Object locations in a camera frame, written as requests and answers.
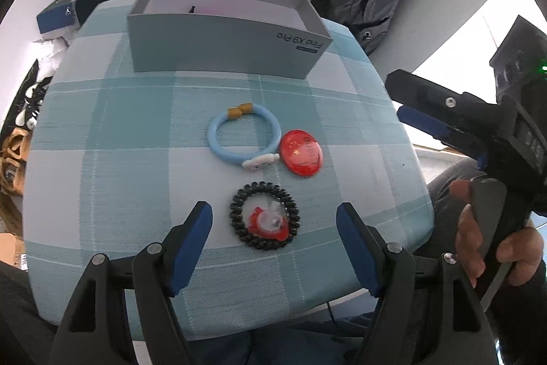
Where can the person's right hand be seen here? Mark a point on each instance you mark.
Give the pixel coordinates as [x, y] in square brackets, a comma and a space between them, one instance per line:
[468, 236]

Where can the white plastic wrapping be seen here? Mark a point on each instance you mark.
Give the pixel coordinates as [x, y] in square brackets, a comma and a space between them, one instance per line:
[55, 48]

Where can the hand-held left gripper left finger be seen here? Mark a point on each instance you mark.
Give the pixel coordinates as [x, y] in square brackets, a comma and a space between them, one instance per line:
[192, 245]

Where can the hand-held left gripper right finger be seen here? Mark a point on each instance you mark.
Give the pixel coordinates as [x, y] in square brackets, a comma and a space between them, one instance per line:
[359, 249]

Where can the brown sandals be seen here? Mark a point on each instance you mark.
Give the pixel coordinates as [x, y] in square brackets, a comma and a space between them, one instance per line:
[15, 159]

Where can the person's dark trousers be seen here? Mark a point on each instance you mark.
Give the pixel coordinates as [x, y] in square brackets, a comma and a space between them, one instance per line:
[277, 343]

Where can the grey cardboard box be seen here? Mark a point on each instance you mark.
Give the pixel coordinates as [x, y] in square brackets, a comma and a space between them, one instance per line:
[213, 44]

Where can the teal checked tablecloth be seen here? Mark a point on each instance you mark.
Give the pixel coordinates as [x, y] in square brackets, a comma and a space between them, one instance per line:
[128, 125]

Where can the black and white sneakers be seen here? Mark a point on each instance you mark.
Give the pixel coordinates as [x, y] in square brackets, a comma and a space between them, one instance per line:
[30, 100]

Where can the red round badge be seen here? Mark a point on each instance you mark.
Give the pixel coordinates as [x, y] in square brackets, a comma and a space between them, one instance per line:
[301, 153]

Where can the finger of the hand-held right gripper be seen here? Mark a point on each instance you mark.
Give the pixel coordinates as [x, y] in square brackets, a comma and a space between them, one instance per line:
[427, 89]
[421, 119]

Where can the red and clear small toy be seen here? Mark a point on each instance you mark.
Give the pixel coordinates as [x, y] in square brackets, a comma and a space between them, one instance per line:
[267, 221]

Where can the brown cardboard box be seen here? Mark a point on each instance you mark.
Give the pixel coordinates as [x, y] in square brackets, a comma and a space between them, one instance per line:
[13, 249]

